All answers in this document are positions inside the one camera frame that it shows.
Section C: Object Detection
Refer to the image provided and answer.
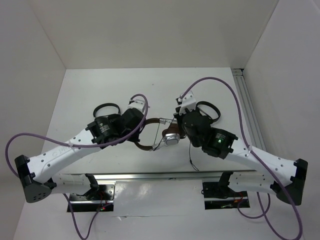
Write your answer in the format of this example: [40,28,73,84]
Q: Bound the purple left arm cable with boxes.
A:
[4,93,150,240]

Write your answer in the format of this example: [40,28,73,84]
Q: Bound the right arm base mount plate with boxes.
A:
[201,182,250,210]

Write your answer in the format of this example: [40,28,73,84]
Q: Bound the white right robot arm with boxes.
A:
[174,110,308,206]

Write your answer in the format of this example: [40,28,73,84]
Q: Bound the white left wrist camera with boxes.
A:
[127,99,149,113]

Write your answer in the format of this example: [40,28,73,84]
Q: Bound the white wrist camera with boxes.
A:
[127,99,149,113]
[175,90,197,116]

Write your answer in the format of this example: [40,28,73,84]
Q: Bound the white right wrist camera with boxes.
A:
[175,90,197,116]

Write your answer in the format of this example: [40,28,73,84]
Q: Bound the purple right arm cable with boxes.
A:
[179,76,303,240]

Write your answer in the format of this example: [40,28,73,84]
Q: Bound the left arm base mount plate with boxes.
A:
[68,181,116,213]

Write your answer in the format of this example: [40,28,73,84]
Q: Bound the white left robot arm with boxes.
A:
[14,108,145,203]

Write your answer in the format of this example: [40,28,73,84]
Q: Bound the large black wrapped headphones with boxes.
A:
[196,101,221,125]

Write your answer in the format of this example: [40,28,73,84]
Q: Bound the small black headphones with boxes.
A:
[92,102,121,118]

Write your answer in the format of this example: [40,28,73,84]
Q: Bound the aluminium side rail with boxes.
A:
[231,68,266,150]

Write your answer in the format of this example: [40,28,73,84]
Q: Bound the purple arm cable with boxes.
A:
[4,93,150,240]
[179,76,303,240]

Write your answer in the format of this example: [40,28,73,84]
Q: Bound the aluminium table rail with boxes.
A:
[59,171,258,186]

